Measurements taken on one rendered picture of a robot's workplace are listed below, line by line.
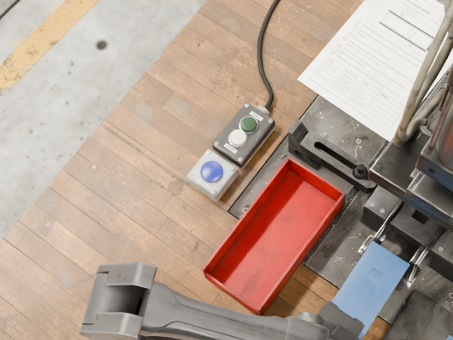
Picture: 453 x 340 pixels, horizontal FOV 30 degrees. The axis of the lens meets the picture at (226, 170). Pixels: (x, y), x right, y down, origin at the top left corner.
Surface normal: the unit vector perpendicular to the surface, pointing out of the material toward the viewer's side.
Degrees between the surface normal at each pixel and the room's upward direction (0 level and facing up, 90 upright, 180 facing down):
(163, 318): 20
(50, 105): 0
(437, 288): 0
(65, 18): 0
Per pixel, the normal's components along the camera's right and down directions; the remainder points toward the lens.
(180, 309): 0.26, -0.28
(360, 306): -0.07, -0.33
